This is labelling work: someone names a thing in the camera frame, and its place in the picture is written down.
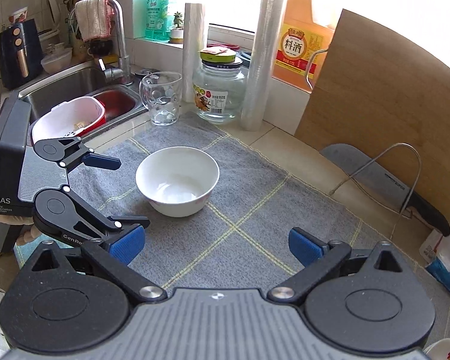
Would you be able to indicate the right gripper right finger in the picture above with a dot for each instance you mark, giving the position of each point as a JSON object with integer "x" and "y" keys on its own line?
{"x": 362, "y": 301}

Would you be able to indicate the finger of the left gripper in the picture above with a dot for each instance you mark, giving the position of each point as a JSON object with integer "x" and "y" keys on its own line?
{"x": 70, "y": 152}
{"x": 65, "y": 216}

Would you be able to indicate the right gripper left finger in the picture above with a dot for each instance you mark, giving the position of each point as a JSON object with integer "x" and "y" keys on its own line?
{"x": 68, "y": 300}

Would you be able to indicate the white plate with flowers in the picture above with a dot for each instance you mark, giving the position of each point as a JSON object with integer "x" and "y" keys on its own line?
{"x": 439, "y": 350}

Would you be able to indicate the white ceramic bowl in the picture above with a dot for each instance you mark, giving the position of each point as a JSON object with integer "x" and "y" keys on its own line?
{"x": 177, "y": 181}

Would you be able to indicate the steel kitchen faucet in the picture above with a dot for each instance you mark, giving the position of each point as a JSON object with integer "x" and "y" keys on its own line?
{"x": 122, "y": 73}

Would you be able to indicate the operator hand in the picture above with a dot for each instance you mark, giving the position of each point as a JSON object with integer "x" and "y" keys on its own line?
{"x": 28, "y": 236}

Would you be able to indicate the pink white colander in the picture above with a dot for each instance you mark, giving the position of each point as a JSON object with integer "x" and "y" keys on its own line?
{"x": 74, "y": 118}

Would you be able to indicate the red basin in sink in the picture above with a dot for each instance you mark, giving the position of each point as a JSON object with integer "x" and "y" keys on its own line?
{"x": 115, "y": 102}

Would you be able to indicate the stainless steel sink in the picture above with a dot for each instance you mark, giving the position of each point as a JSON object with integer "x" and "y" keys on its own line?
{"x": 81, "y": 80}

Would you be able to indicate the blue white salt bag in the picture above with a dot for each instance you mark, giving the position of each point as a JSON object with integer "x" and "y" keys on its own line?
{"x": 436, "y": 252}

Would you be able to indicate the white bowl by sink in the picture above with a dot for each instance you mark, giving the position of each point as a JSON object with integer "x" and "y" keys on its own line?
{"x": 57, "y": 61}

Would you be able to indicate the clear glass mug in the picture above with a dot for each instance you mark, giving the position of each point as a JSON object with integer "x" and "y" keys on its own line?
{"x": 161, "y": 93}

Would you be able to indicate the black air fryer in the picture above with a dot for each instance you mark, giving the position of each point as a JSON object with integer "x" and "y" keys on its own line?
{"x": 20, "y": 54}

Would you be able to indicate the pink white dish cloth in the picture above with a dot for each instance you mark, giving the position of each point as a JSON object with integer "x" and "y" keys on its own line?
{"x": 94, "y": 18}

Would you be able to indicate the grey checked dish mat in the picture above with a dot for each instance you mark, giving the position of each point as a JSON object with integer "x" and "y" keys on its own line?
{"x": 269, "y": 183}

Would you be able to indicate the green dish soap bottle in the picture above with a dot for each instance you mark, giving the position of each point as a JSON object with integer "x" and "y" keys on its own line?
{"x": 157, "y": 21}

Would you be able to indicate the small potted plant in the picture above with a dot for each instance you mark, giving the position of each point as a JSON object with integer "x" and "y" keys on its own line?
{"x": 177, "y": 29}

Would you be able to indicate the clear glass jar yellow lid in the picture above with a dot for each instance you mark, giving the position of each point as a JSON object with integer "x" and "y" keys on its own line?
{"x": 219, "y": 85}

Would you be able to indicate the short plastic bag roll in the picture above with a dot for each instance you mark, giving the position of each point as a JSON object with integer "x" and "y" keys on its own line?
{"x": 195, "y": 36}

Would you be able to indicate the tall plastic wrap roll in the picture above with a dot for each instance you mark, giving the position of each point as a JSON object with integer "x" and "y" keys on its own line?
{"x": 261, "y": 64}

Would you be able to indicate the bamboo cutting board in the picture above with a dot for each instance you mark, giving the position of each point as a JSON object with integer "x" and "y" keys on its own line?
{"x": 377, "y": 88}

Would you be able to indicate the orange cooking wine jug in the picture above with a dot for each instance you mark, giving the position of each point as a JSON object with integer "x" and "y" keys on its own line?
{"x": 306, "y": 32}

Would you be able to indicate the steel kitchen knife black handle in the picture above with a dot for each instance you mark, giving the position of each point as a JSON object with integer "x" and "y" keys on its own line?
{"x": 431, "y": 215}

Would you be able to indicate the metal wire board stand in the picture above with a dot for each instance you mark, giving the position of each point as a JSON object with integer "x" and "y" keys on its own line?
{"x": 377, "y": 183}

